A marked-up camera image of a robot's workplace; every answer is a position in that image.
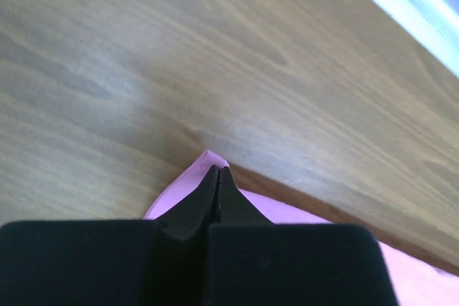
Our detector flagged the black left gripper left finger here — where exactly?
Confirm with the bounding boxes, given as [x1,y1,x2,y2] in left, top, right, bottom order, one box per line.
[1,166,219,305]

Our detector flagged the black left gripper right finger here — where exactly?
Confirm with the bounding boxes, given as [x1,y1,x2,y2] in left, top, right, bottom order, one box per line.
[207,168,397,305]

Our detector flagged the pink t shirt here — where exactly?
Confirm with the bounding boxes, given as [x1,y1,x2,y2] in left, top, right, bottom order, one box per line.
[144,150,458,305]

